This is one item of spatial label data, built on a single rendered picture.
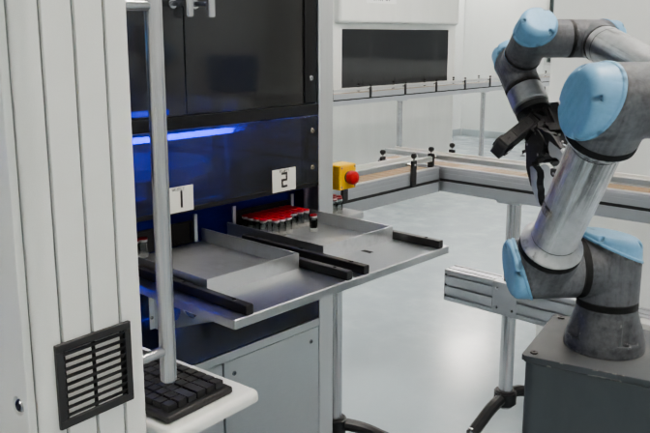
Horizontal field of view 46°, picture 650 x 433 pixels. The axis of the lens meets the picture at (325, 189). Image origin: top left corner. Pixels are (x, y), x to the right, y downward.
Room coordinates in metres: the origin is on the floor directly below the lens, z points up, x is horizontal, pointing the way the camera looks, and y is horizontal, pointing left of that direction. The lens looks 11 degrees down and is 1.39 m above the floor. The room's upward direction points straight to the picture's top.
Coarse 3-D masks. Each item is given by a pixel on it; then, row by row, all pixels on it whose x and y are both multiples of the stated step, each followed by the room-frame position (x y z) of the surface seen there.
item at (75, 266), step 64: (0, 0) 0.91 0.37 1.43; (64, 0) 0.96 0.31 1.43; (0, 64) 0.90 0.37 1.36; (64, 64) 0.95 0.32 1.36; (128, 64) 1.03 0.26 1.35; (0, 128) 0.91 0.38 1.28; (64, 128) 0.95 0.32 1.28; (128, 128) 1.02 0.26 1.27; (0, 192) 0.92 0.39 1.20; (64, 192) 0.94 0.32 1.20; (128, 192) 1.02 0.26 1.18; (0, 256) 0.92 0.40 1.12; (64, 256) 0.94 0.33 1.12; (128, 256) 1.01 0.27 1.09; (0, 320) 0.93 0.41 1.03; (64, 320) 0.93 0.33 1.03; (128, 320) 1.01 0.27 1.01; (0, 384) 0.94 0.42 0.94; (64, 384) 0.92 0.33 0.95; (128, 384) 1.00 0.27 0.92
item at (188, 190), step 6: (186, 186) 1.76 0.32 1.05; (192, 186) 1.77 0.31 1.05; (174, 192) 1.73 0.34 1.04; (186, 192) 1.76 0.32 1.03; (192, 192) 1.77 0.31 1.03; (174, 198) 1.73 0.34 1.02; (180, 198) 1.74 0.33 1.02; (186, 198) 1.76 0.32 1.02; (192, 198) 1.77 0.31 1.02; (174, 204) 1.73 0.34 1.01; (180, 204) 1.74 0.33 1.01; (186, 204) 1.75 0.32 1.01; (192, 204) 1.77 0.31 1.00; (174, 210) 1.73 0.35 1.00; (180, 210) 1.74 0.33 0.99; (186, 210) 1.75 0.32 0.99
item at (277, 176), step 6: (288, 168) 2.00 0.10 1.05; (294, 168) 2.02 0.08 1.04; (276, 174) 1.97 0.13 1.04; (288, 174) 2.00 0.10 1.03; (294, 174) 2.02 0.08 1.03; (276, 180) 1.97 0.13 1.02; (288, 180) 2.00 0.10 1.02; (294, 180) 2.02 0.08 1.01; (276, 186) 1.97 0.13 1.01; (288, 186) 2.00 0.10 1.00; (294, 186) 2.02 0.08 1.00
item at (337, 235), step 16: (304, 208) 2.12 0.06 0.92; (320, 224) 2.06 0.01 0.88; (336, 224) 2.04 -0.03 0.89; (352, 224) 2.00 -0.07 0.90; (368, 224) 1.96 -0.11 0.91; (384, 224) 1.92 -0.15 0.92; (272, 240) 1.83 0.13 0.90; (288, 240) 1.80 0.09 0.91; (304, 240) 1.89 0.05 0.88; (320, 240) 1.89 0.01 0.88; (336, 240) 1.89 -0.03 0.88; (352, 240) 1.79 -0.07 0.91; (368, 240) 1.84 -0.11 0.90; (384, 240) 1.89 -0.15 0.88
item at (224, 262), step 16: (208, 240) 1.87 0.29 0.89; (224, 240) 1.83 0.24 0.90; (240, 240) 1.79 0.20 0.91; (176, 256) 1.75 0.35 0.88; (192, 256) 1.75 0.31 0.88; (208, 256) 1.75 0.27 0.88; (224, 256) 1.75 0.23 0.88; (240, 256) 1.75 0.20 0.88; (256, 256) 1.75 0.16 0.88; (272, 256) 1.71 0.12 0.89; (288, 256) 1.64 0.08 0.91; (176, 272) 1.54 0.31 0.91; (192, 272) 1.62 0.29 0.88; (208, 272) 1.62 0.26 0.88; (224, 272) 1.62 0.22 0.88; (240, 272) 1.53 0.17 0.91; (256, 272) 1.57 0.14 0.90; (272, 272) 1.60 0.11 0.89; (208, 288) 1.47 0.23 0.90; (224, 288) 1.50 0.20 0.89
